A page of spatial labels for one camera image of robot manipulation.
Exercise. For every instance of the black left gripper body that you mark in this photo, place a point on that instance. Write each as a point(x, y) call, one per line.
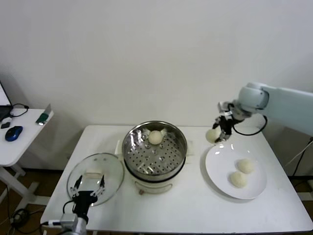
point(83, 199)

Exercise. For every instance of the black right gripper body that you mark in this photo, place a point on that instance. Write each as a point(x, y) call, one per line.
point(227, 124)

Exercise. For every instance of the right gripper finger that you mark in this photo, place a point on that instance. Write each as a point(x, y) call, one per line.
point(217, 122)
point(223, 137)

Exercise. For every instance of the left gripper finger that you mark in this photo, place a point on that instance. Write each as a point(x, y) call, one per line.
point(78, 180)
point(102, 181)

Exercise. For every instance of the white steamed baozi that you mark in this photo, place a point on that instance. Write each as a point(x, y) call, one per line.
point(238, 180)
point(155, 137)
point(211, 135)
point(245, 166)

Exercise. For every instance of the round glass pot lid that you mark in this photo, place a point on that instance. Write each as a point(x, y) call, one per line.
point(110, 164)

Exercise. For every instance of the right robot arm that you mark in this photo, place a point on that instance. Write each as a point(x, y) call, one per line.
point(288, 105)

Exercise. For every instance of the perforated steel steamer basket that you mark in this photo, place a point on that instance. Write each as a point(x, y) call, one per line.
point(128, 144)

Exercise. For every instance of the large white plate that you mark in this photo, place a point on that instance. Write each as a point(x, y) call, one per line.
point(220, 166)

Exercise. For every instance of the cream electric cooking pot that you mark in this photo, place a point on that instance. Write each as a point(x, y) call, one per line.
point(151, 187)

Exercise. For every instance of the white side desk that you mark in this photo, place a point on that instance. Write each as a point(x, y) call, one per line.
point(24, 137)

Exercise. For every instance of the green circuit board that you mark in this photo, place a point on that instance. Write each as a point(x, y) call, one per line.
point(43, 118)

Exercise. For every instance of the blue computer mouse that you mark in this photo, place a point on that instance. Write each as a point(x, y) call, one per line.
point(14, 133)

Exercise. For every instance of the small black device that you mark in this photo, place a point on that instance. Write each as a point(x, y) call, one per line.
point(5, 125)

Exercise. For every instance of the white plug adapter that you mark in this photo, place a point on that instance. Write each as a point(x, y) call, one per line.
point(7, 120)

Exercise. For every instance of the white stand foot bar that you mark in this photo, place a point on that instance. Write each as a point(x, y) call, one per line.
point(305, 196)

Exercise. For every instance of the black laptop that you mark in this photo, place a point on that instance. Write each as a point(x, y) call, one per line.
point(3, 111)

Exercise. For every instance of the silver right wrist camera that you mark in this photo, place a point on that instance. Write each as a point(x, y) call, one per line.
point(223, 107)

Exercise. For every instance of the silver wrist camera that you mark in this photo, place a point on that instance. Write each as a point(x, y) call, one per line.
point(223, 107)
point(69, 220)

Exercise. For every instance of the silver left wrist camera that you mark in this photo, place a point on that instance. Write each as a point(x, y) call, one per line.
point(69, 220)

